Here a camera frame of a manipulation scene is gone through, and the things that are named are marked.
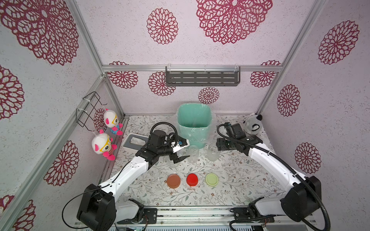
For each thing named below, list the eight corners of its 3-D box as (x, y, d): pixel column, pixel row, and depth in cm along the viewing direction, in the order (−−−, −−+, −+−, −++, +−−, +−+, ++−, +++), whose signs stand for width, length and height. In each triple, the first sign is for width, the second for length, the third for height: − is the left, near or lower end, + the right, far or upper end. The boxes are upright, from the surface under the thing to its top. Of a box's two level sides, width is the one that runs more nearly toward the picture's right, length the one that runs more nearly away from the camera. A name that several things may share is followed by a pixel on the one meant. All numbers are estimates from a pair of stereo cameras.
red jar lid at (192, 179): (186, 186, 86) (186, 184, 84) (186, 174, 90) (186, 173, 89) (198, 186, 86) (198, 184, 84) (197, 174, 90) (197, 173, 89)
